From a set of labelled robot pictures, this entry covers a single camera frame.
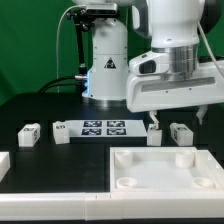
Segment white square table top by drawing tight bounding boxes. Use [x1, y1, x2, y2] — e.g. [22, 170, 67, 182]
[110, 147, 224, 192]

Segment grey cable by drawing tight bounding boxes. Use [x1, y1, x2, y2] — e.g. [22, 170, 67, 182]
[55, 4, 78, 94]

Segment white sheet with markers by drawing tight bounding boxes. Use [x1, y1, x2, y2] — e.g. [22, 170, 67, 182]
[66, 120, 147, 138]

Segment white front fence rail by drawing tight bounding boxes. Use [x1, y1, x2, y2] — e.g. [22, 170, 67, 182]
[0, 190, 224, 221]

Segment black camera stand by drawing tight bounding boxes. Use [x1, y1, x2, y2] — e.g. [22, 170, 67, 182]
[66, 9, 94, 93]

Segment white fence rail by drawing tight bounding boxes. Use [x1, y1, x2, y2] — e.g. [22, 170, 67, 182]
[0, 152, 11, 182]
[207, 153, 224, 190]
[0, 190, 224, 221]

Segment black cables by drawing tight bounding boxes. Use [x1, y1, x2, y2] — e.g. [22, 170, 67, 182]
[37, 76, 88, 94]

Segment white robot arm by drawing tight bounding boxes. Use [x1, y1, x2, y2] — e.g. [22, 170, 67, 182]
[72, 0, 224, 112]

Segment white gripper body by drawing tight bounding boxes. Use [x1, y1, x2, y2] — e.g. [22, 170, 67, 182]
[126, 51, 224, 112]

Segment white right fence rail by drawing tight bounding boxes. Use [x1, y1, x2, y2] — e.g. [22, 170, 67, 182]
[207, 153, 224, 190]

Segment silver camera on stand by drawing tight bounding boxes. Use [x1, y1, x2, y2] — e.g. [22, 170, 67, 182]
[86, 3, 118, 15]

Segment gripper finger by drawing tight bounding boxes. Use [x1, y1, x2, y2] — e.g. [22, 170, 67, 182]
[196, 106, 208, 124]
[149, 111, 159, 130]

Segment white left fence rail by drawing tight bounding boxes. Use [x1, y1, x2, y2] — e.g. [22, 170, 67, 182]
[0, 152, 11, 182]

